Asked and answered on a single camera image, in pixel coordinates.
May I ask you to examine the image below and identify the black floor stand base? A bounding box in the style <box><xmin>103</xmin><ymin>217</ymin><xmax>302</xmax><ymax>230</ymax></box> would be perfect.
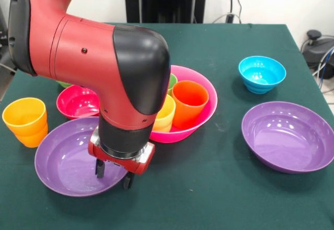
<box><xmin>300</xmin><ymin>29</ymin><xmax>334</xmax><ymax>68</ymax></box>
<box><xmin>0</xmin><ymin>33</ymin><xmax>11</xmax><ymax>70</ymax></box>

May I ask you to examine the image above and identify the green cup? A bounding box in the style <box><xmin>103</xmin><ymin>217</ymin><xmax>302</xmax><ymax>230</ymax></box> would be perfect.
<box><xmin>166</xmin><ymin>73</ymin><xmax>179</xmax><ymax>96</ymax></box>

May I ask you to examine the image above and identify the purple bowl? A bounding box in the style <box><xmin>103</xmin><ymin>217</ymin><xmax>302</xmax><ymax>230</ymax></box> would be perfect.
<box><xmin>241</xmin><ymin>101</ymin><xmax>334</xmax><ymax>174</ymax></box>
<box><xmin>34</xmin><ymin>116</ymin><xmax>129</xmax><ymax>198</ymax></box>

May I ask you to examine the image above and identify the black hanging cable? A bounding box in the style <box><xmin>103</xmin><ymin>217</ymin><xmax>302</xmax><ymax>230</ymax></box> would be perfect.
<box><xmin>212</xmin><ymin>0</ymin><xmax>243</xmax><ymax>24</ymax></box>

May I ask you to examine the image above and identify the dark green tablecloth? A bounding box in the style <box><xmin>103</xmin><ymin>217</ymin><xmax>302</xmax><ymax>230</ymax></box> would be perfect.
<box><xmin>0</xmin><ymin>21</ymin><xmax>334</xmax><ymax>230</ymax></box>

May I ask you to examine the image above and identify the red cup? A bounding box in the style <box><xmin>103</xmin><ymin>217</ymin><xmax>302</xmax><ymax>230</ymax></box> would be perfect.
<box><xmin>171</xmin><ymin>80</ymin><xmax>210</xmax><ymax>130</ymax></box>

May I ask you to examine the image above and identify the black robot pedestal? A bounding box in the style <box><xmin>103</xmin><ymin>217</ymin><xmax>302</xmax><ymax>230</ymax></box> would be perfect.
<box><xmin>119</xmin><ymin>0</ymin><xmax>212</xmax><ymax>24</ymax></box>

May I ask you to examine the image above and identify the orange cup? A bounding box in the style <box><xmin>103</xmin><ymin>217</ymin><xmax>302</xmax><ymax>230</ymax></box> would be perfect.
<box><xmin>2</xmin><ymin>97</ymin><xmax>49</xmax><ymax>149</ymax></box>

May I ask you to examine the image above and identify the large pink bowl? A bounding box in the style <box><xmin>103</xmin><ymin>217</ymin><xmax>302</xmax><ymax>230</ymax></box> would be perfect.
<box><xmin>149</xmin><ymin>64</ymin><xmax>219</xmax><ymax>144</ymax></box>

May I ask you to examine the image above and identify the blue and white cable bundle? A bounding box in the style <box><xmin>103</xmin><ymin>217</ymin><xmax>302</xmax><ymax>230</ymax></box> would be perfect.
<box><xmin>312</xmin><ymin>46</ymin><xmax>334</xmax><ymax>81</ymax></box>

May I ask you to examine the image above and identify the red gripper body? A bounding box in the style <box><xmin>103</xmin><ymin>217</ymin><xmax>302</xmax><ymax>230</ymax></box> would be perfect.
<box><xmin>87</xmin><ymin>125</ymin><xmax>157</xmax><ymax>176</ymax></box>

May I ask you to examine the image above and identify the small red bowl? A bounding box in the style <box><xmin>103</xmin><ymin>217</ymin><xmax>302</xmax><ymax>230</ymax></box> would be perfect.
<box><xmin>56</xmin><ymin>84</ymin><xmax>101</xmax><ymax>120</ymax></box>

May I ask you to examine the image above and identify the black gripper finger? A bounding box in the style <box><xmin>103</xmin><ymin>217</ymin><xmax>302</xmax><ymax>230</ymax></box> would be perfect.
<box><xmin>94</xmin><ymin>158</ymin><xmax>106</xmax><ymax>179</ymax></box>
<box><xmin>122</xmin><ymin>171</ymin><xmax>136</xmax><ymax>190</ymax></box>

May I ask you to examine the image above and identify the small green bowl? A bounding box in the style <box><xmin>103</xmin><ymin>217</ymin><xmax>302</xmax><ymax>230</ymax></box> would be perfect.
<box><xmin>55</xmin><ymin>80</ymin><xmax>73</xmax><ymax>90</ymax></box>

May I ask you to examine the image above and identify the yellow cup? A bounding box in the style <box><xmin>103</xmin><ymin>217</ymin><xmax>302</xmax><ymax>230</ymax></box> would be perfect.
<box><xmin>153</xmin><ymin>94</ymin><xmax>177</xmax><ymax>134</ymax></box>

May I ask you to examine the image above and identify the blue bowl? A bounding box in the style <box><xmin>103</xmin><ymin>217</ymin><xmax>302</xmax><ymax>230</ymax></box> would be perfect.
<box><xmin>237</xmin><ymin>55</ymin><xmax>287</xmax><ymax>94</ymax></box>

